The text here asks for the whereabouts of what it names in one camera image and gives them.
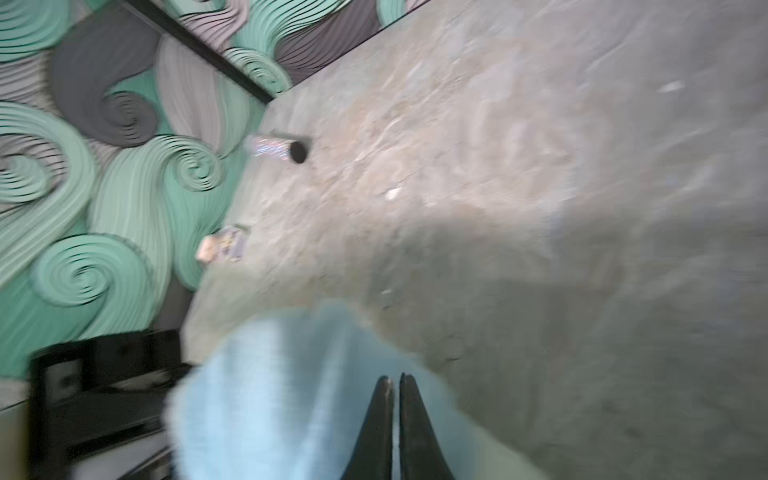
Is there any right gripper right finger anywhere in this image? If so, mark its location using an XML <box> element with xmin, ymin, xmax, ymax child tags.
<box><xmin>399</xmin><ymin>373</ymin><xmax>455</xmax><ymax>480</ymax></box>

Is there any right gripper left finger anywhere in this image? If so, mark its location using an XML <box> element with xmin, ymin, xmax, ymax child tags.
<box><xmin>341</xmin><ymin>376</ymin><xmax>395</xmax><ymax>480</ymax></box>

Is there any light blue fleece hoodie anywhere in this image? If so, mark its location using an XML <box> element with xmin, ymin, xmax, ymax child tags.
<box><xmin>164</xmin><ymin>302</ymin><xmax>481</xmax><ymax>480</ymax></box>

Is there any small colourful card pack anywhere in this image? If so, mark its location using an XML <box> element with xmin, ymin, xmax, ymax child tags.
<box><xmin>195</xmin><ymin>225</ymin><xmax>250</xmax><ymax>264</ymax></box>

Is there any glass tube with sprinkles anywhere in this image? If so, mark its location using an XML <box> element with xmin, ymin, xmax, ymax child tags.
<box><xmin>245</xmin><ymin>135</ymin><xmax>309</xmax><ymax>164</ymax></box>

